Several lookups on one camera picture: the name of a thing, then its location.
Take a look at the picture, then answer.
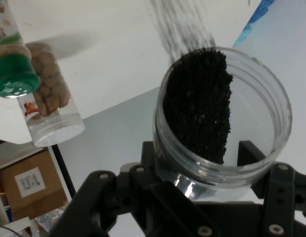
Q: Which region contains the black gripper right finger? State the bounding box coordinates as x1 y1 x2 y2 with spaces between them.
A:
238 140 306 237

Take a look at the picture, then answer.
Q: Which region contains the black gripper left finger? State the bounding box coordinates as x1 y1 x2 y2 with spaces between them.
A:
48 141 220 237

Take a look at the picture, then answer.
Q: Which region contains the clear jar with black seeds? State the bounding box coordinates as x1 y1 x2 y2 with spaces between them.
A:
152 46 293 202

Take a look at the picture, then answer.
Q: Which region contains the clear plastic bag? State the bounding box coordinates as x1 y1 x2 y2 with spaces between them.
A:
35 206 67 233

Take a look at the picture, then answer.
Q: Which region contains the brown cardboard box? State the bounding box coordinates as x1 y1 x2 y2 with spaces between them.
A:
0 149 70 221

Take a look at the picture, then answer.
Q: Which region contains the nut jar with white lid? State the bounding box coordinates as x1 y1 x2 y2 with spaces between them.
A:
18 41 86 148

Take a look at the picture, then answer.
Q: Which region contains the light blue foam mat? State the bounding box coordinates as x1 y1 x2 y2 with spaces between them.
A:
232 21 258 48

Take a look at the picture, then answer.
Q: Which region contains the spice bottle with green cap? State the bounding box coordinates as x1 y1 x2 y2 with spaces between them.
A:
0 0 41 98

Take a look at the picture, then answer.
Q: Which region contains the dark blue foam mat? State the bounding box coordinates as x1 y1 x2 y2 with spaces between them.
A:
248 0 277 25

